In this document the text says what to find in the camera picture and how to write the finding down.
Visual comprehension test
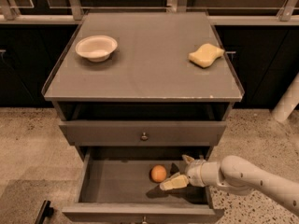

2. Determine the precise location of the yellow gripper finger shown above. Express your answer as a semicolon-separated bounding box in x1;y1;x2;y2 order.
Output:
182;155;194;164
160;174;189;190

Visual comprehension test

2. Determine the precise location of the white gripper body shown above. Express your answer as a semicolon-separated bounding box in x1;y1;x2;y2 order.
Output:
185;160;206;187

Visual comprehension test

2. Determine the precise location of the orange fruit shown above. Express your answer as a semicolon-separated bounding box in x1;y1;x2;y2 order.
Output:
150;165;167;183

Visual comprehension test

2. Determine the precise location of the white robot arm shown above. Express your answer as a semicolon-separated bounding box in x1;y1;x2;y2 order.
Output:
160;112;299;216

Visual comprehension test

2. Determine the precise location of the round metal top drawer knob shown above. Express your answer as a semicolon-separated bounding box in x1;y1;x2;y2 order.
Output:
140;133;149;141

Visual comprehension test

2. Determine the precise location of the metal middle drawer knob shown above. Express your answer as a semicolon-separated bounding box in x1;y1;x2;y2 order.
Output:
141;217;149;224

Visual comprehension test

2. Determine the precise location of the grey open middle drawer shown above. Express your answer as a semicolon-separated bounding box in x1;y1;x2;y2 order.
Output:
63;147;224;224

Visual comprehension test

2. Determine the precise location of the grey drawer cabinet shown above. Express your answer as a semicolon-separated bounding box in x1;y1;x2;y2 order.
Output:
41;12;246;224

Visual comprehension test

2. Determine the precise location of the grey top drawer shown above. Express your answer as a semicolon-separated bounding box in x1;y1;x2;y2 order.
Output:
59;120;226;147

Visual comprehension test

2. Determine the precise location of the yellow sponge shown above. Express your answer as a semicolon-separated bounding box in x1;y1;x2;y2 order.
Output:
188;43;224;68

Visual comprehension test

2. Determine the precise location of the black object on floor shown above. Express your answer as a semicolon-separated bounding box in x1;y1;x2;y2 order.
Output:
35;200;54;224

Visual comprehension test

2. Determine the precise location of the white bowl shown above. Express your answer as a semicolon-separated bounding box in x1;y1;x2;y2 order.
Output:
75;35;118;63

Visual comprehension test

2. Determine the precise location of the metal railing frame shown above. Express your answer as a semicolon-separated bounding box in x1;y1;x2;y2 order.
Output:
0;0;299;24

